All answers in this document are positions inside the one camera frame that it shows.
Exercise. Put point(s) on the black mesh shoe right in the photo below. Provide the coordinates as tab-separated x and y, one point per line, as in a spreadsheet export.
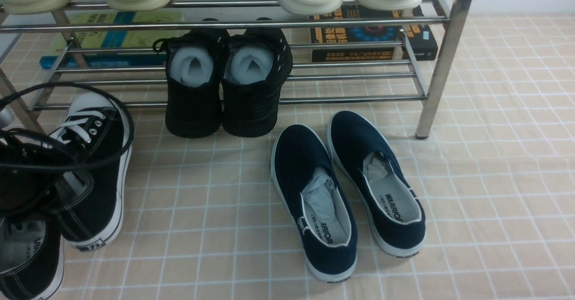
259	63

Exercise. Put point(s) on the metal shoe rack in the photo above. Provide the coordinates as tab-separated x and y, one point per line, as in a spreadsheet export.
452	19

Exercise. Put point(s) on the navy slip-on shoe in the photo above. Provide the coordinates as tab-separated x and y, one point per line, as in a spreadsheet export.
305	180
395	215

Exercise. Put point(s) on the navy slip-on shoe left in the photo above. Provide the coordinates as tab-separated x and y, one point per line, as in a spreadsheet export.
305	180

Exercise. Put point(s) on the black canvas sneaker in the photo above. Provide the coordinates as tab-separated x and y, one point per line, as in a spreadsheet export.
91	210
31	260

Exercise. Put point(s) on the green and blue book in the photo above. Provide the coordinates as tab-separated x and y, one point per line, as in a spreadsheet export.
117	39

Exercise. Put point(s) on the black mesh shoe left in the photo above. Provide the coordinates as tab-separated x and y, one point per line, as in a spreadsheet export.
194	69

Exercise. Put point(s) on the black book with orange text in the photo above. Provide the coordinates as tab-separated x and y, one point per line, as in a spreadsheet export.
421	38

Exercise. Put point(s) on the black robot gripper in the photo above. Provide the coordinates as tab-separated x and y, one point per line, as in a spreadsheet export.
31	164

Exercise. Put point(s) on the navy slip-on shoe right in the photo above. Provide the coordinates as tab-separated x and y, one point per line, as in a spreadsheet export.
395	215

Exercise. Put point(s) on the black mesh shoe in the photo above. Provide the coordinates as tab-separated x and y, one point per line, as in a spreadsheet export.
194	69
259	63

